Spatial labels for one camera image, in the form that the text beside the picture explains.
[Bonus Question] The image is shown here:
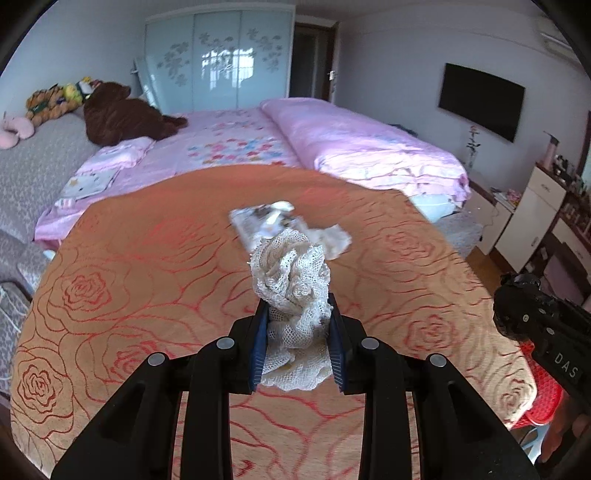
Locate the white lace cloth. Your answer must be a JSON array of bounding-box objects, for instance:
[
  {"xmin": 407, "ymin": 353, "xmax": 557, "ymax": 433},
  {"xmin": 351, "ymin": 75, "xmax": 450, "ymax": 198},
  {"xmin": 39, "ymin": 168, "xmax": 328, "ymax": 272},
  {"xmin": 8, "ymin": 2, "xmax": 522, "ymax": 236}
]
[{"xmin": 249, "ymin": 228, "xmax": 333, "ymax": 392}]

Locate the row of cosmetic bottles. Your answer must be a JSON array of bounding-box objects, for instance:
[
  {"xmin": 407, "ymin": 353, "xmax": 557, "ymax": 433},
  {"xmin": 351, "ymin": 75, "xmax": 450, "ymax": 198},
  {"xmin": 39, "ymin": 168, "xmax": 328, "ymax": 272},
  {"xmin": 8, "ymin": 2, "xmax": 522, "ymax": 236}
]
[{"xmin": 554, "ymin": 154, "xmax": 591, "ymax": 222}]

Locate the rose flower in vase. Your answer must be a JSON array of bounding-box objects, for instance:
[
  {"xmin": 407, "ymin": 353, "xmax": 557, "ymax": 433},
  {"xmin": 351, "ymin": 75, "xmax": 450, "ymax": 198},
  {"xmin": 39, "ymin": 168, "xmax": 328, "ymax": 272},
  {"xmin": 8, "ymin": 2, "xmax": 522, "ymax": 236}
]
[{"xmin": 465, "ymin": 126, "xmax": 481, "ymax": 169}]

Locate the white cabinet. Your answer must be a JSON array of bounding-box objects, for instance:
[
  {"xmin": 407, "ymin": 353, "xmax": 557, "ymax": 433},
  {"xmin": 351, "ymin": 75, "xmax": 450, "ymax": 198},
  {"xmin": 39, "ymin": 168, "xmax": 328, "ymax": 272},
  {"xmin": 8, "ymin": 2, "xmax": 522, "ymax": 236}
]
[{"xmin": 494, "ymin": 165, "xmax": 568, "ymax": 273}]

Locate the pink plush toy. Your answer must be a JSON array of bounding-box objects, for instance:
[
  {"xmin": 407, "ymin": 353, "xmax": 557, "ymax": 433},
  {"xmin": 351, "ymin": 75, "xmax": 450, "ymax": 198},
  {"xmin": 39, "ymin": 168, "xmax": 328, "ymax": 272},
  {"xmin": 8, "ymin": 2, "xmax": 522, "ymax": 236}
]
[{"xmin": 0, "ymin": 112, "xmax": 37, "ymax": 149}]

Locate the dressing table mirror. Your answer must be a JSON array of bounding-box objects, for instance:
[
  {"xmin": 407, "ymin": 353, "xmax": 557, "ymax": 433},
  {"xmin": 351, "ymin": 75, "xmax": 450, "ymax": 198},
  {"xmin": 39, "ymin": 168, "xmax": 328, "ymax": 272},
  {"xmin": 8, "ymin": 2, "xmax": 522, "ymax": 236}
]
[{"xmin": 579, "ymin": 111, "xmax": 591, "ymax": 176}]

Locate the person's right forearm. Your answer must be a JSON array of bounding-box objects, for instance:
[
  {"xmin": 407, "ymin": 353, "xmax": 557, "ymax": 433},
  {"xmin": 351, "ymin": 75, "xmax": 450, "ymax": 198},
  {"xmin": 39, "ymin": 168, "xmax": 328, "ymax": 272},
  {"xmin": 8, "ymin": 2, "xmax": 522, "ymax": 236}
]
[{"xmin": 540, "ymin": 397, "xmax": 585, "ymax": 464}]

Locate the wall-mounted television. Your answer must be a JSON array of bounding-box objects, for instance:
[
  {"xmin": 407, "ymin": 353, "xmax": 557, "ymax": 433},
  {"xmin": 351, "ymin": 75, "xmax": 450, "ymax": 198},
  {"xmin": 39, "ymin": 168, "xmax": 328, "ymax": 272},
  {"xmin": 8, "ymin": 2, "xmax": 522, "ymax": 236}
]
[{"xmin": 438, "ymin": 64, "xmax": 526, "ymax": 143}]

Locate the pink thermos bottle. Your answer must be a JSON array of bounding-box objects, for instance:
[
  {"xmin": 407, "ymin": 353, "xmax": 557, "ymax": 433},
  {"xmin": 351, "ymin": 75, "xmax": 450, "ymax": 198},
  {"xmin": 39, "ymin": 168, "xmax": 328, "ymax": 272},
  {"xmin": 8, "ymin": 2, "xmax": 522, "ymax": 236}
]
[{"xmin": 542, "ymin": 133, "xmax": 559, "ymax": 169}]

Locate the white nightstand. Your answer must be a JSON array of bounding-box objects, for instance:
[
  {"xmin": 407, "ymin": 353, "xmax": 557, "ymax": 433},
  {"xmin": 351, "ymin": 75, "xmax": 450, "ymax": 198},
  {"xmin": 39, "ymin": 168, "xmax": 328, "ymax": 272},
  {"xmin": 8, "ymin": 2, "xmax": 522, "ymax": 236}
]
[{"xmin": 466, "ymin": 178, "xmax": 515, "ymax": 254}]

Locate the white air conditioner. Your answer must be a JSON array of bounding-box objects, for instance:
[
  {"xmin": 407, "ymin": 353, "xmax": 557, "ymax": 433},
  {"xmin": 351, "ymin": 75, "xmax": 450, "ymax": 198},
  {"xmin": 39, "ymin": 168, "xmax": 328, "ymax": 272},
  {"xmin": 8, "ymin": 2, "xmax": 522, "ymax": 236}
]
[{"xmin": 538, "ymin": 32, "xmax": 583, "ymax": 63}]

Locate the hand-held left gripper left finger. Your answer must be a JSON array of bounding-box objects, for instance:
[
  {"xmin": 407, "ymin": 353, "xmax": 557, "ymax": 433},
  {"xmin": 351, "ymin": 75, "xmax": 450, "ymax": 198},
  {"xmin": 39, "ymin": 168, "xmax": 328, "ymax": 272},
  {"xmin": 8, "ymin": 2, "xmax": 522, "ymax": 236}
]
[{"xmin": 51, "ymin": 300, "xmax": 271, "ymax": 480}]

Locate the red plastic basket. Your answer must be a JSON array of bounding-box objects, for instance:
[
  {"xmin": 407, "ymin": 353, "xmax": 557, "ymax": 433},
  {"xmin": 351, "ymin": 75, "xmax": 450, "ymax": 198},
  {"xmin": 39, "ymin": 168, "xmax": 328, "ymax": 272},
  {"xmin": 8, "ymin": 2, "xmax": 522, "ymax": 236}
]
[{"xmin": 519, "ymin": 342, "xmax": 565, "ymax": 428}]

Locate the crumpled white tissue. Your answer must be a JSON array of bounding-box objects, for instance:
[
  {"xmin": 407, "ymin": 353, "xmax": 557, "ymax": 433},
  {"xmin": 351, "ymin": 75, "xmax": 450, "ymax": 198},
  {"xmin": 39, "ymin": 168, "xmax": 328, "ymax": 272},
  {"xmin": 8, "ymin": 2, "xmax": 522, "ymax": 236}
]
[{"xmin": 307, "ymin": 224, "xmax": 352, "ymax": 259}]

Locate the pink quilt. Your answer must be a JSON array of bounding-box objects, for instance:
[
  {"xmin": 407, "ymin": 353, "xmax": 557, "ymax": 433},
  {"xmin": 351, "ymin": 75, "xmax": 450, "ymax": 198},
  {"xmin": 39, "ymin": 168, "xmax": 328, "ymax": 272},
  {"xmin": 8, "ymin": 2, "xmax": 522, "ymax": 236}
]
[{"xmin": 261, "ymin": 98, "xmax": 472, "ymax": 208}]

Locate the grey bed cover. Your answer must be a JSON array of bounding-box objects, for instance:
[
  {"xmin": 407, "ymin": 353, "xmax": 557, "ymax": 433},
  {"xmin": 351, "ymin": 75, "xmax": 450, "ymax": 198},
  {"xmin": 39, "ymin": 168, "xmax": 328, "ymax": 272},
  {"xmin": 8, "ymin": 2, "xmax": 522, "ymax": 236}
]
[{"xmin": 0, "ymin": 113, "xmax": 100, "ymax": 296}]

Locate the pink pillow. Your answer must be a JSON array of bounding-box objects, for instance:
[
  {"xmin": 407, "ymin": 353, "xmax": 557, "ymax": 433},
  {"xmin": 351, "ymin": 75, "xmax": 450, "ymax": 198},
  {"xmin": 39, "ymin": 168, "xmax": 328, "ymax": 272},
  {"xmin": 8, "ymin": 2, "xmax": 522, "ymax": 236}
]
[{"xmin": 76, "ymin": 137, "xmax": 155, "ymax": 174}]

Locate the pink floral bed sheet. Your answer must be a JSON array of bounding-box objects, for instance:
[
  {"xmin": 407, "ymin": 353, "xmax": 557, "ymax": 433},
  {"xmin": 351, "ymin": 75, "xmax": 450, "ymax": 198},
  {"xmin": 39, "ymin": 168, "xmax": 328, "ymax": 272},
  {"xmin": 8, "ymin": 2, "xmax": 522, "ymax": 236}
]
[{"xmin": 34, "ymin": 108, "xmax": 305, "ymax": 243}]

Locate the folded white printed cloth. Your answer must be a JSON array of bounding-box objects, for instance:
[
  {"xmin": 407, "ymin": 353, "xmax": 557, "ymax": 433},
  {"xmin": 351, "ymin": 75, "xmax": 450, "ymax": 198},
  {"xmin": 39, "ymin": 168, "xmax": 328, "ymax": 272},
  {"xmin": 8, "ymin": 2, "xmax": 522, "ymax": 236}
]
[{"xmin": 55, "ymin": 168, "xmax": 121, "ymax": 208}]

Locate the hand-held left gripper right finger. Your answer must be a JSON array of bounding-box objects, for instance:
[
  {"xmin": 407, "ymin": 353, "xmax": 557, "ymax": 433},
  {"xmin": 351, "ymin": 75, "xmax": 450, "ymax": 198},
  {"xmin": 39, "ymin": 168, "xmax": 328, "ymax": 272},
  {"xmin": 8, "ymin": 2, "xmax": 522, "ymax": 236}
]
[{"xmin": 327, "ymin": 293, "xmax": 541, "ymax": 480}]

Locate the dark wooden dressing table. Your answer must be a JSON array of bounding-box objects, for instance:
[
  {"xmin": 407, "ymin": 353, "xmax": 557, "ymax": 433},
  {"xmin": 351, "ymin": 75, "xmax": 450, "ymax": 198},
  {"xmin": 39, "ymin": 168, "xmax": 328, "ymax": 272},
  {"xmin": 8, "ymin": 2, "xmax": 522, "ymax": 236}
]
[{"xmin": 522, "ymin": 185, "xmax": 591, "ymax": 289}]

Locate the glass-door wardrobe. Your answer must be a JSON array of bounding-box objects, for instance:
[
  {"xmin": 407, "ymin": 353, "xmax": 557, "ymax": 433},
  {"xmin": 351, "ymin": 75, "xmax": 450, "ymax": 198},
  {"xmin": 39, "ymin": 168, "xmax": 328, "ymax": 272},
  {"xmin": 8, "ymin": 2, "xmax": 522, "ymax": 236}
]
[{"xmin": 134, "ymin": 8, "xmax": 296, "ymax": 116}]

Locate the orange rose-patterned blanket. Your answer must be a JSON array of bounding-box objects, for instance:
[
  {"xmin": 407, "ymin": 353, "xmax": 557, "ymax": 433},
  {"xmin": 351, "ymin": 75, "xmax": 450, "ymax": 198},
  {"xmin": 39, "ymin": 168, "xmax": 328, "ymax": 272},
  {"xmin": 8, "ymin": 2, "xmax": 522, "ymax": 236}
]
[{"xmin": 9, "ymin": 166, "xmax": 539, "ymax": 480}]

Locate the dark door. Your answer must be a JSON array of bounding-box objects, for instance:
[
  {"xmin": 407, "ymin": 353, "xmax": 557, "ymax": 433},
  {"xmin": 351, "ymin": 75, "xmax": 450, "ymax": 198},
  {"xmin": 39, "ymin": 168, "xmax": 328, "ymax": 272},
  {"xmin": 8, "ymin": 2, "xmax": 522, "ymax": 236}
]
[{"xmin": 288, "ymin": 21, "xmax": 340, "ymax": 104}]

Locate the brown teddy bear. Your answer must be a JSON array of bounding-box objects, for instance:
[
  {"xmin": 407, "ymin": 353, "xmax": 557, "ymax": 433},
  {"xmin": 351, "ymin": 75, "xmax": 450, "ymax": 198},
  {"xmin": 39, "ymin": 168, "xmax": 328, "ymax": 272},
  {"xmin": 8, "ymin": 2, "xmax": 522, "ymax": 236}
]
[{"xmin": 83, "ymin": 82, "xmax": 188, "ymax": 146}]

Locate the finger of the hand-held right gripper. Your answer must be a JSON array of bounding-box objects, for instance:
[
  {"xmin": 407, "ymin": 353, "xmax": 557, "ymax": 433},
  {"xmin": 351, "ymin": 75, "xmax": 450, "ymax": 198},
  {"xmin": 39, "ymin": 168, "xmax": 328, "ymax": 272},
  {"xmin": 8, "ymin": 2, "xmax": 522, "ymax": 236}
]
[{"xmin": 492, "ymin": 272, "xmax": 544, "ymax": 343}]

